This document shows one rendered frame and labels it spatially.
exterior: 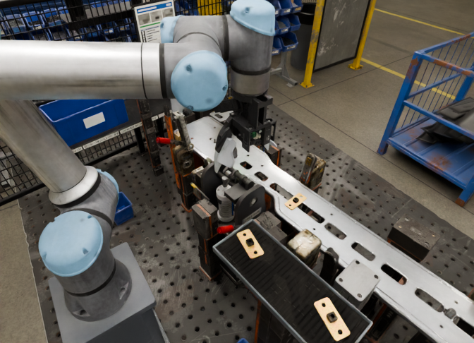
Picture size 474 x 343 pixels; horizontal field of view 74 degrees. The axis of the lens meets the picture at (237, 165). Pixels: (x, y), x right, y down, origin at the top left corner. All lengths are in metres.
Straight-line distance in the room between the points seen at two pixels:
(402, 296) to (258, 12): 0.82
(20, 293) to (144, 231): 1.13
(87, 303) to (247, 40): 0.64
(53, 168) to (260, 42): 0.48
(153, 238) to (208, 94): 1.09
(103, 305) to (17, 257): 1.83
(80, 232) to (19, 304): 1.71
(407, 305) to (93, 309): 0.79
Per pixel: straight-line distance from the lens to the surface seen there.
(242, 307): 1.26
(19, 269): 2.56
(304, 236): 0.97
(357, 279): 0.89
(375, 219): 1.60
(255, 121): 0.62
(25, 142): 0.71
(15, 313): 2.38
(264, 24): 0.56
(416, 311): 1.04
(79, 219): 0.73
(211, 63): 0.42
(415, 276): 1.10
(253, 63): 0.58
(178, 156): 1.28
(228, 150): 0.69
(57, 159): 0.73
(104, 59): 0.45
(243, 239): 0.84
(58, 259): 0.71
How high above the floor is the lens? 1.85
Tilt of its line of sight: 41 degrees down
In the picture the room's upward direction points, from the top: straight up
